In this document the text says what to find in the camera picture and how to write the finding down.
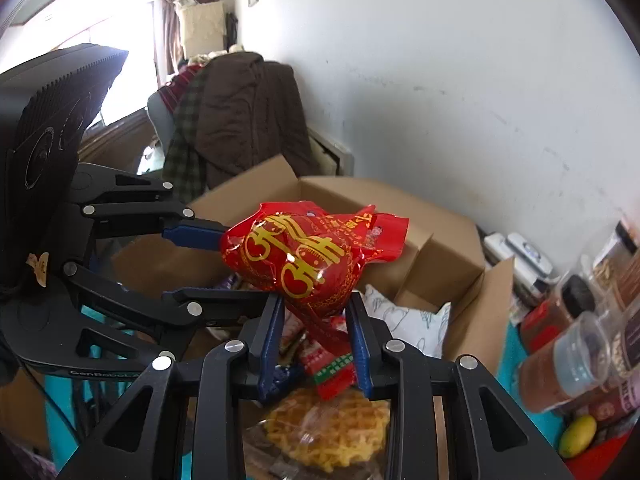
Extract brown wooden cabinet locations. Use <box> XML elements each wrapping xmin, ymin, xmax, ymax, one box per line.
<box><xmin>79</xmin><ymin>109</ymin><xmax>157</xmax><ymax>172</ymax></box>

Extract red plastic container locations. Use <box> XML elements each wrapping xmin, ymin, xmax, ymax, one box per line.
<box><xmin>565</xmin><ymin>432</ymin><xmax>640</xmax><ymax>480</ymax></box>

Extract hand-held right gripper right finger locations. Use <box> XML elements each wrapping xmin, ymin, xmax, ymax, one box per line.
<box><xmin>346</xmin><ymin>292</ymin><xmax>576</xmax><ymax>480</ymax></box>

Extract brown powder plastic jar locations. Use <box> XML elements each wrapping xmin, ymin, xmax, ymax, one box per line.
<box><xmin>597</xmin><ymin>305</ymin><xmax>640</xmax><ymax>396</ymax></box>

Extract teal bubble mat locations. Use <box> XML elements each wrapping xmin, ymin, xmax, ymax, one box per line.
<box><xmin>42</xmin><ymin>305</ymin><xmax>608</xmax><ymax>480</ymax></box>

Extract clear-lid brown powder jar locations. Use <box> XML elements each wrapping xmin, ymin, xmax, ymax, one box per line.
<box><xmin>517</xmin><ymin>311</ymin><xmax>614</xmax><ymax>414</ymax></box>

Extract grey chair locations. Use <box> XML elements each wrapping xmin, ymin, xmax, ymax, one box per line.
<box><xmin>146</xmin><ymin>86</ymin><xmax>177</xmax><ymax>162</ymax></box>

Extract brown quilted coat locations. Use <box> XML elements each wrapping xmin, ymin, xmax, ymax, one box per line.
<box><xmin>197</xmin><ymin>52</ymin><xmax>322</xmax><ymax>192</ymax></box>

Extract tall jar dark label grains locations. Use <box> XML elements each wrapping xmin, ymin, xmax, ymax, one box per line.
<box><xmin>580</xmin><ymin>247</ymin><xmax>633</xmax><ymax>312</ymax></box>

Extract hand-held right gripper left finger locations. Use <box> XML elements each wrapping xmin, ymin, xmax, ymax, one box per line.
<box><xmin>57</xmin><ymin>292</ymin><xmax>287</xmax><ymax>480</ymax></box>

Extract yellow-green lemon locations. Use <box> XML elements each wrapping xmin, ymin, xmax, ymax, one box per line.
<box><xmin>558</xmin><ymin>414</ymin><xmax>599</xmax><ymax>459</ymax></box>

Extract shiny red yellow-print candy packet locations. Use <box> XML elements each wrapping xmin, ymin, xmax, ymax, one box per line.
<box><xmin>220</xmin><ymin>200</ymin><xmax>410</xmax><ymax>356</ymax></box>

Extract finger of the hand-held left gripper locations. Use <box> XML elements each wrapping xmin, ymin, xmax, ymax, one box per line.
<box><xmin>70</xmin><ymin>162</ymin><xmax>228</xmax><ymax>252</ymax></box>
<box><xmin>62</xmin><ymin>260</ymin><xmax>273</xmax><ymax>379</ymax></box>

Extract white printed snack packet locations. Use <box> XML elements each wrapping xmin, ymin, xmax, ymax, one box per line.
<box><xmin>360</xmin><ymin>284</ymin><xmax>452</xmax><ymax>359</ymax></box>

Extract white electronic device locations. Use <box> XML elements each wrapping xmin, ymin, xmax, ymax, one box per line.
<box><xmin>505</xmin><ymin>232</ymin><xmax>554</xmax><ymax>277</ymax></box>

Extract brown cardboard box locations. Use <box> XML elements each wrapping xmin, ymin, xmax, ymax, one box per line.
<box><xmin>110</xmin><ymin>154</ymin><xmax>516</xmax><ymax>480</ymax></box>

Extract red striped cloth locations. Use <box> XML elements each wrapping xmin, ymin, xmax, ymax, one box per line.
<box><xmin>159</xmin><ymin>64</ymin><xmax>202</xmax><ymax>112</ymax></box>

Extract brown curtain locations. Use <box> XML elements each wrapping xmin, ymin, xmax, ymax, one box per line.
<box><xmin>150</xmin><ymin>0</ymin><xmax>184</xmax><ymax>92</ymax></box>

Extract green plaid cloth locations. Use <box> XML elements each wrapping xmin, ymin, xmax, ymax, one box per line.
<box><xmin>164</xmin><ymin>66</ymin><xmax>212</xmax><ymax>197</ymax></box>

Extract dark red portrait label jar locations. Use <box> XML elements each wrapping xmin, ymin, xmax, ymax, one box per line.
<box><xmin>585</xmin><ymin>380</ymin><xmax>640</xmax><ymax>427</ymax></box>

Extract clear waffle packet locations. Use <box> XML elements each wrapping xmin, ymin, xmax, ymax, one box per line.
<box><xmin>242</xmin><ymin>385</ymin><xmax>396</xmax><ymax>480</ymax></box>

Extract black-lid brown powder jar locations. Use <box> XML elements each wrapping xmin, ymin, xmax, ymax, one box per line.
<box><xmin>522</xmin><ymin>274</ymin><xmax>597</xmax><ymax>357</ymax></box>

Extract red spicy strip packet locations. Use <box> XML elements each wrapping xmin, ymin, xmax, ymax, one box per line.
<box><xmin>300</xmin><ymin>337</ymin><xmax>359</xmax><ymax>401</ymax></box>

